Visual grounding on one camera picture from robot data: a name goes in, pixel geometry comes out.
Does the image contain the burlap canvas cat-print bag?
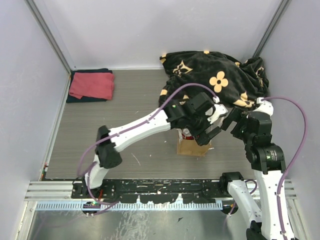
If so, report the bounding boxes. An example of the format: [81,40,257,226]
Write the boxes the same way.
[177,129,213,157]

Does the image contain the aluminium frame rail front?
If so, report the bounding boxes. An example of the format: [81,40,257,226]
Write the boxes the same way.
[24,180,298,201]

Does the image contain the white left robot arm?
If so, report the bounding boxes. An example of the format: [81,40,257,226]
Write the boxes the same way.
[82,92,228,198]

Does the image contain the black floral fleece blanket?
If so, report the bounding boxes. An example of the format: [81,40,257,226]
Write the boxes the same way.
[158,51,269,109]

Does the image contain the black mounting base rail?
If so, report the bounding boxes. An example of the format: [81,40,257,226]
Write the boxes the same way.
[71,177,250,205]

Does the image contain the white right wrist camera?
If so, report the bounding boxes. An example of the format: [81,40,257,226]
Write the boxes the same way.
[254,97,274,117]

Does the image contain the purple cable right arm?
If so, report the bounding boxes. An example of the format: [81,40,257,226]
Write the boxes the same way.
[261,96,308,237]

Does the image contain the white slotted cable duct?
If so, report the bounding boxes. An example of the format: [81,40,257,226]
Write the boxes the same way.
[35,200,223,211]

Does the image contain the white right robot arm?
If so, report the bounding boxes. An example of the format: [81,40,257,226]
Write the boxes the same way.
[219,105,296,240]

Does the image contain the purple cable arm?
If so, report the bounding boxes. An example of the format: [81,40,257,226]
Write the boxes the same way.
[76,83,220,216]
[261,96,308,237]

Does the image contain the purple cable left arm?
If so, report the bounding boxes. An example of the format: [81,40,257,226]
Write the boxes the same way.
[76,83,220,216]

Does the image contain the dark teal folded cloth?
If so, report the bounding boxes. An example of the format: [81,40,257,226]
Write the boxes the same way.
[66,68,113,103]

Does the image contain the pink folded cloth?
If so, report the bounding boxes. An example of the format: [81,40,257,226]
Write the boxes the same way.
[69,72,115,100]

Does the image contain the red cola can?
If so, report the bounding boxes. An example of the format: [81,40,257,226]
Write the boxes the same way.
[181,128,194,140]

